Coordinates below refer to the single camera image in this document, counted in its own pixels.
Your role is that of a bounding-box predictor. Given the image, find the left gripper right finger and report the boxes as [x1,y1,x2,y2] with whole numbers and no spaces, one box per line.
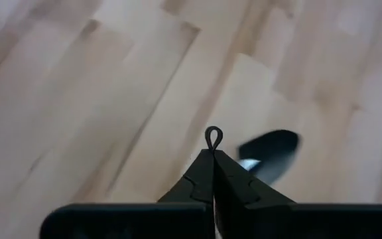
[214,149,382,239]

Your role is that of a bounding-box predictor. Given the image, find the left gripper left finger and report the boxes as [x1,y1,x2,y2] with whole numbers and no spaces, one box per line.
[40,149,216,239]

